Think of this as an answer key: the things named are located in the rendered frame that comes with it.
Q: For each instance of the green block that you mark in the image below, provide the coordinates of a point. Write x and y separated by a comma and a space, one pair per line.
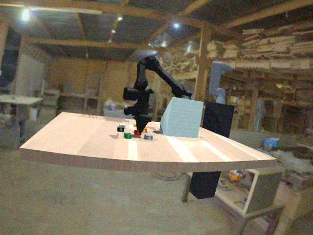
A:
127, 135

